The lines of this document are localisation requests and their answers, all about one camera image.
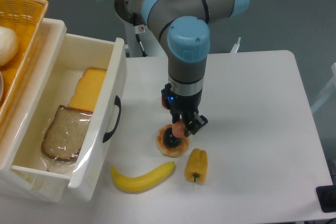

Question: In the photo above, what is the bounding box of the yellow woven basket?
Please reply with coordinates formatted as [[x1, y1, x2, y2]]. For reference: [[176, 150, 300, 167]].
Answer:
[[1, 0, 48, 122]]

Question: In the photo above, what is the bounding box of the white bread bun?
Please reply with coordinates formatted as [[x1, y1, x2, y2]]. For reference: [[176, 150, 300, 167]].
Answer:
[[0, 26, 19, 66]]

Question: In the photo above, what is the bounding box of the yellow toy bell pepper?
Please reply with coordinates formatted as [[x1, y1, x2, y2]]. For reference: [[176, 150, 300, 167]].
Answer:
[[184, 148, 208, 185]]

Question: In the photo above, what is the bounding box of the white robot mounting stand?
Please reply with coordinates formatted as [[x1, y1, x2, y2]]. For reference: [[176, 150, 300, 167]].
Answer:
[[124, 23, 166, 58]]

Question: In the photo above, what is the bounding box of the small toy pizza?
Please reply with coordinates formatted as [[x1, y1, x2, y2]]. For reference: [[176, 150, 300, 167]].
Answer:
[[155, 124, 190, 158]]

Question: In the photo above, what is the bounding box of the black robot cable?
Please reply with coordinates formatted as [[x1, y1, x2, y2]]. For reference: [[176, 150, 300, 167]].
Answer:
[[132, 14, 148, 57]]

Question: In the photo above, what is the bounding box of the yellow toy banana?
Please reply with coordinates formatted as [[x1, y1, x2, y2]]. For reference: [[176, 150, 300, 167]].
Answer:
[[110, 162, 175, 194]]

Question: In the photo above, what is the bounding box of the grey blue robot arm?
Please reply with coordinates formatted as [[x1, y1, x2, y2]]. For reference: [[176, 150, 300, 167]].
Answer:
[[124, 0, 250, 136]]

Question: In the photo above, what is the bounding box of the white drawer cabinet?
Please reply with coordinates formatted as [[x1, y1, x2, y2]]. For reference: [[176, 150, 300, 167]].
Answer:
[[1, 18, 67, 202]]

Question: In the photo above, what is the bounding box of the brown egg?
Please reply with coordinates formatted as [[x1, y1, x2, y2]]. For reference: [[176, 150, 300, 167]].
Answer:
[[172, 120, 185, 138]]

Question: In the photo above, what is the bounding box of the black drawer handle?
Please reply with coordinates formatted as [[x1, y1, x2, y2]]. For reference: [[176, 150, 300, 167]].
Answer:
[[102, 95, 122, 143]]

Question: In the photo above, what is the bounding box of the wrapped brown bread slice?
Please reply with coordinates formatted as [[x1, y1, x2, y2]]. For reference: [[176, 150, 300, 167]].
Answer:
[[41, 105, 92, 162]]

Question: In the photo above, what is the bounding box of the black device at table edge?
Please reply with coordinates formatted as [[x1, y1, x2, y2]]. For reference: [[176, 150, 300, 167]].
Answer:
[[316, 185, 336, 213]]

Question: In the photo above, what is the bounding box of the white upper drawer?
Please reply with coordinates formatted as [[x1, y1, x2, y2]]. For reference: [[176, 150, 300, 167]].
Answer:
[[1, 34, 127, 202]]

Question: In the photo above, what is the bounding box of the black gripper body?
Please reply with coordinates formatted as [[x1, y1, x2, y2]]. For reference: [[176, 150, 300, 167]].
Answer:
[[161, 83, 203, 119]]

